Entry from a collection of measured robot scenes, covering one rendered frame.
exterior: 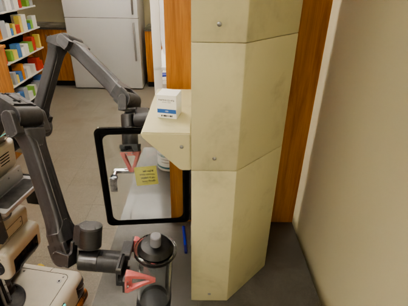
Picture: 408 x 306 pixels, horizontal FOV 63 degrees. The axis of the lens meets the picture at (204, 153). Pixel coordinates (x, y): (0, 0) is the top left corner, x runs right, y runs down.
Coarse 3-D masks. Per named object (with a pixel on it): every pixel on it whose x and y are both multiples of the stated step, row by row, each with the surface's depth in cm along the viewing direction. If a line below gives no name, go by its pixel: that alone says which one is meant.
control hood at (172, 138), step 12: (156, 96) 98; (156, 108) 90; (156, 120) 82; (168, 120) 83; (180, 120) 83; (144, 132) 76; (156, 132) 76; (168, 132) 76; (180, 132) 77; (156, 144) 78; (168, 144) 78; (180, 144) 78; (168, 156) 79; (180, 156) 79; (180, 168) 81
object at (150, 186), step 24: (120, 144) 110; (144, 144) 111; (120, 168) 114; (144, 168) 115; (168, 168) 116; (120, 192) 119; (144, 192) 120; (168, 192) 121; (120, 216) 124; (144, 216) 125; (168, 216) 126
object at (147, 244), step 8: (144, 240) 86; (152, 240) 83; (160, 240) 84; (168, 240) 87; (144, 248) 84; (152, 248) 84; (160, 248) 84; (168, 248) 85; (144, 256) 83; (152, 256) 82; (160, 256) 83; (168, 256) 84
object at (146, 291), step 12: (156, 264) 82; (168, 264) 85; (156, 276) 85; (168, 276) 88; (144, 288) 88; (156, 288) 88; (168, 288) 91; (144, 300) 91; (156, 300) 90; (168, 300) 94
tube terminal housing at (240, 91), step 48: (192, 48) 67; (240, 48) 67; (288, 48) 79; (192, 96) 72; (240, 96) 72; (288, 96) 87; (192, 144) 78; (240, 144) 78; (192, 192) 84; (240, 192) 86; (192, 240) 92; (240, 240) 96; (192, 288) 101
